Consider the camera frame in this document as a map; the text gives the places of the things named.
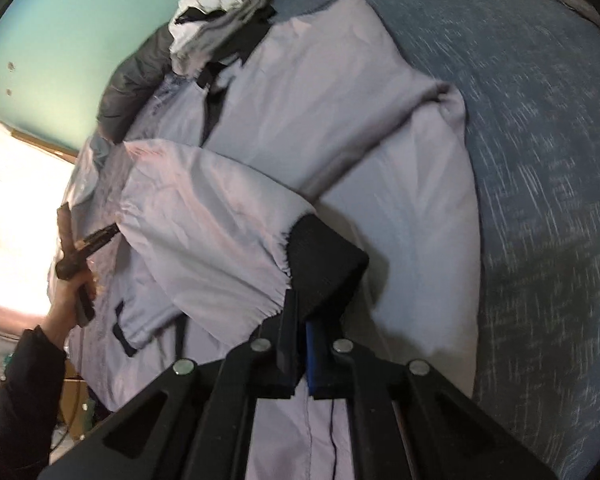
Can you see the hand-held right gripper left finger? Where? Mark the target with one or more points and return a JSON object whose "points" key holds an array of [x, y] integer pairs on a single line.
{"points": [[285, 355]]}

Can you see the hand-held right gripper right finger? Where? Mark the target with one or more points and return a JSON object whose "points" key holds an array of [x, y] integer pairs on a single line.
{"points": [[312, 360]]}

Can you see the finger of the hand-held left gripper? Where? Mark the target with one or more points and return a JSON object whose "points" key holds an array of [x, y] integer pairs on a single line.
{"points": [[102, 235]]}

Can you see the light grey zip jacket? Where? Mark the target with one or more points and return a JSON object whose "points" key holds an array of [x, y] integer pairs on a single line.
{"points": [[330, 85]]}

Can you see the person's left hand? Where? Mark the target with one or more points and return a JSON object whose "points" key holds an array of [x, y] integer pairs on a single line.
{"points": [[62, 305]]}

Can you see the cardboard box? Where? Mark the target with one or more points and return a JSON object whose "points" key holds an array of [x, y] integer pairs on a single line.
{"points": [[75, 400]]}

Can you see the blue checked cloth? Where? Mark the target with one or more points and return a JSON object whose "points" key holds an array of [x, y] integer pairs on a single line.
{"points": [[164, 94]]}

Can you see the black garment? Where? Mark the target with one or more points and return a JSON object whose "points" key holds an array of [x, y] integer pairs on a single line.
{"points": [[235, 45]]}

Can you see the blue patterned bed blanket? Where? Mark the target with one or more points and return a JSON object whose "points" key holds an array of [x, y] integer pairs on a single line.
{"points": [[530, 160]]}

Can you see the small grey cloth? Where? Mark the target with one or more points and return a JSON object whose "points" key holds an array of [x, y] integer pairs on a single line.
{"points": [[577, 2]]}

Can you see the bright window with wooden frame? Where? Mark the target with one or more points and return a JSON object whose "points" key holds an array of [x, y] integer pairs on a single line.
{"points": [[20, 200]]}

